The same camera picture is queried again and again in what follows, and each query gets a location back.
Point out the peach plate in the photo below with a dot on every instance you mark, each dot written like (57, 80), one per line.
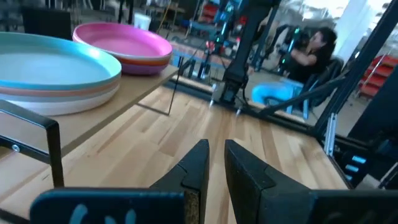
(46, 92)

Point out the red storage bins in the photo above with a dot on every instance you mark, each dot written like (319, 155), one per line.
(377, 77)

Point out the black rig frame post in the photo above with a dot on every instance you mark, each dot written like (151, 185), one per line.
(357, 68)

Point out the person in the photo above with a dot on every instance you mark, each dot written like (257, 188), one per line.
(314, 59)

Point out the magenta pink plate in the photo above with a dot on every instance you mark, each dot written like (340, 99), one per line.
(124, 43)

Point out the blue chair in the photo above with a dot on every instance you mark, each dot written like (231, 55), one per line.
(273, 93)

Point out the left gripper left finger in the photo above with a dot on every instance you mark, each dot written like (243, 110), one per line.
(186, 186)

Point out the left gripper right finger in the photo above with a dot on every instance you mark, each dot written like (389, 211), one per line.
(255, 193)

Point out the black box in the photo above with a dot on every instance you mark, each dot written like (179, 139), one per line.
(46, 23)

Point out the black device with blue lights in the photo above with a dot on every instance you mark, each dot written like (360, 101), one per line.
(373, 165)

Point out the black-framed wooden shelf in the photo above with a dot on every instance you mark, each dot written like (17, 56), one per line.
(140, 84)

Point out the black rig frame strut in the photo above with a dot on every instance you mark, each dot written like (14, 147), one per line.
(304, 96)

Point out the white bucket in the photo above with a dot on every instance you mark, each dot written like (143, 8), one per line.
(142, 21)

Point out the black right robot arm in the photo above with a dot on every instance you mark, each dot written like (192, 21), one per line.
(248, 40)

